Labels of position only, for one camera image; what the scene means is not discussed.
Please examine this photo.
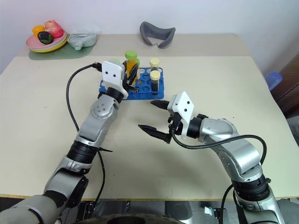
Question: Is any yellow plate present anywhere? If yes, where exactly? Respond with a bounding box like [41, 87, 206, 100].
[28, 35, 71, 54]

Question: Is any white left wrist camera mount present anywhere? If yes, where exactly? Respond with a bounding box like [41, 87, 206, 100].
[100, 60, 129, 99]

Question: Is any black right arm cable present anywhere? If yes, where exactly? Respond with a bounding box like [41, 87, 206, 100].
[171, 127, 268, 224]

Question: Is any clear plastic bag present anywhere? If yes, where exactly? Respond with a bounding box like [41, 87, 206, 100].
[69, 24, 101, 36]

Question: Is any brown wooden cabinet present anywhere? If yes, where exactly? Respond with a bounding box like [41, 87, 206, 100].
[270, 52, 299, 118]

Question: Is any dark toy fruit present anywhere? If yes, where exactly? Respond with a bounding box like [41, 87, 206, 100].
[37, 31, 53, 44]

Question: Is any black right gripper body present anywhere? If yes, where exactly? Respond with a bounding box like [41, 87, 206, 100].
[167, 111, 185, 140]

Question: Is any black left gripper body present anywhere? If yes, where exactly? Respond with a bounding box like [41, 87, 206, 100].
[121, 69, 132, 91]

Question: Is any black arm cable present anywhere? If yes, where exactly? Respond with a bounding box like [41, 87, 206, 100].
[66, 62, 107, 204]
[171, 127, 268, 224]

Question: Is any green table mat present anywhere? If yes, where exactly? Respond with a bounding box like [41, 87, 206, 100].
[28, 42, 95, 61]

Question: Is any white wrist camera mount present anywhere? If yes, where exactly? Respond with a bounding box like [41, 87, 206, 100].
[167, 91, 195, 139]
[100, 60, 129, 99]

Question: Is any light green plate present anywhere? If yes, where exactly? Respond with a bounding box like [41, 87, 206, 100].
[29, 34, 69, 51]

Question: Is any grey headset face pad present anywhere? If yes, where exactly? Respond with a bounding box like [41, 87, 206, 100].
[139, 21, 177, 50]

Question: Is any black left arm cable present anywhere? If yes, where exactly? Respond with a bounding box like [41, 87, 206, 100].
[66, 62, 107, 204]

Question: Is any blue test tube rack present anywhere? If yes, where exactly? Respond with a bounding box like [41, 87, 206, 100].
[99, 67, 165, 101]

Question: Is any pink plate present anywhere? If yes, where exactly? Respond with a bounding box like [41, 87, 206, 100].
[26, 31, 68, 50]

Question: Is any orange toy fruit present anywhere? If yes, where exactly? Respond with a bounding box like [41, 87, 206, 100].
[32, 25, 46, 37]

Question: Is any blue plastic stool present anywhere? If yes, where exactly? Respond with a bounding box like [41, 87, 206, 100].
[265, 71, 284, 92]

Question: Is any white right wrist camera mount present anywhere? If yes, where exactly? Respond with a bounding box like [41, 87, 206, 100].
[167, 91, 195, 139]

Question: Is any green-capped orange test tube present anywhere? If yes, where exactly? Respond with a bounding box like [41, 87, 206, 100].
[124, 50, 138, 86]

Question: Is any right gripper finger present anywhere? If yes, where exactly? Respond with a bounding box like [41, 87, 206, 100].
[150, 99, 171, 112]
[137, 124, 173, 144]

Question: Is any yellow-capped dark test tube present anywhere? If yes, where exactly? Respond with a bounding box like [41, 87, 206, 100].
[149, 70, 161, 97]
[149, 58, 161, 72]

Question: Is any red pink toy fruit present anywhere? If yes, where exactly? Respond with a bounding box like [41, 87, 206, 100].
[44, 20, 64, 38]

